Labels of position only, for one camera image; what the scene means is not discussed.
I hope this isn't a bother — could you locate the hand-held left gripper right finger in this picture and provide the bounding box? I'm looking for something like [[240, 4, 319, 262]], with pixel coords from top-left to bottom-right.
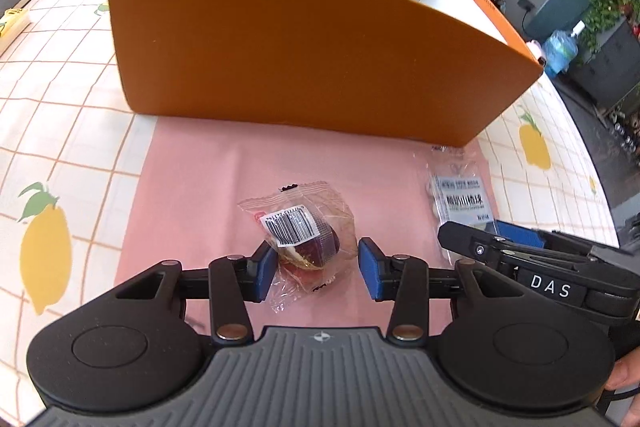
[[357, 237, 506, 343]]

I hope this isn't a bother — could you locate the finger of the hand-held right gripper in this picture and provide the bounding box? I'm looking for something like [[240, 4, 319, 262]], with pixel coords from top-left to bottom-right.
[[437, 221, 592, 269], [494, 220, 622, 259]]

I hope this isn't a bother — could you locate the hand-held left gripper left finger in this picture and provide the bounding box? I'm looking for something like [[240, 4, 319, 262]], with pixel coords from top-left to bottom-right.
[[115, 239, 277, 342]]

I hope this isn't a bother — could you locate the clear packet of white balls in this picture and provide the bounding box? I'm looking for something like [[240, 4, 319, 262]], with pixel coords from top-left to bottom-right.
[[425, 144, 499, 259]]

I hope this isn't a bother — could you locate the clear packet with small cake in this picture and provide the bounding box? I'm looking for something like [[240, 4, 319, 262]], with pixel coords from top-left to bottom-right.
[[236, 180, 357, 314]]

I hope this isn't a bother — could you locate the orange cardboard box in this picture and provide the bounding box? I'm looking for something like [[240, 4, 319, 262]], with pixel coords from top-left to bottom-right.
[[105, 0, 546, 146]]

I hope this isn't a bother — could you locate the person's right hand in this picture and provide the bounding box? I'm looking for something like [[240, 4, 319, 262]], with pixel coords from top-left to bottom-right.
[[606, 345, 640, 391]]

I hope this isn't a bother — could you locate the pink paper mat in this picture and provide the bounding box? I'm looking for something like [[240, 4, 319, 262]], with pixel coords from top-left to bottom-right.
[[114, 113, 502, 338]]

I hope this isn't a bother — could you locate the blue water bottle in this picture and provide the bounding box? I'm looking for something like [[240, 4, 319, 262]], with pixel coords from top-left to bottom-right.
[[542, 20, 587, 76]]

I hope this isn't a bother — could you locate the dark grey cabinet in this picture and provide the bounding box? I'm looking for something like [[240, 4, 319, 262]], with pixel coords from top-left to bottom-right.
[[567, 13, 640, 108]]

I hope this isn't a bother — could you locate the bushy green plant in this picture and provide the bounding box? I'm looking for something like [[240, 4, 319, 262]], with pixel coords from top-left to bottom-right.
[[581, 0, 640, 54]]

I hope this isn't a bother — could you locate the yellow plastic box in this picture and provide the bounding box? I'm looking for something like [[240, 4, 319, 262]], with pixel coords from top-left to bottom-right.
[[0, 8, 32, 58]]

